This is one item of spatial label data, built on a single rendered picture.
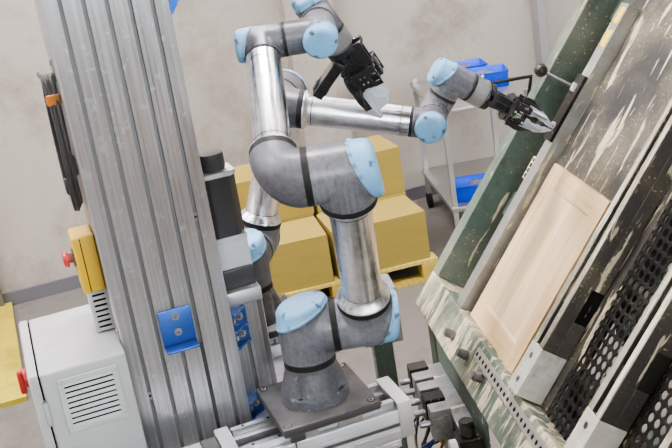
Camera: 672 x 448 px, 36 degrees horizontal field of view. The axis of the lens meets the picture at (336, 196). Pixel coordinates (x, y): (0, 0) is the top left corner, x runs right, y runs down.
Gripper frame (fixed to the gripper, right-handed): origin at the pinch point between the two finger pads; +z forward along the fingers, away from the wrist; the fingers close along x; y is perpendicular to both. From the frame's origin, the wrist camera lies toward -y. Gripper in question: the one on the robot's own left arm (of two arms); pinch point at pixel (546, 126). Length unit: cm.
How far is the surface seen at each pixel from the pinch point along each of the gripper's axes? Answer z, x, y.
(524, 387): 6, -55, 46
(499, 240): 8.9, -34.2, -10.7
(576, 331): 11, -37, 46
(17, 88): -140, -120, -339
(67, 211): -87, -175, -342
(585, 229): 10.4, -17.4, 26.4
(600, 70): 10.2, 19.7, -9.7
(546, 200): 10.8, -17.5, -0.9
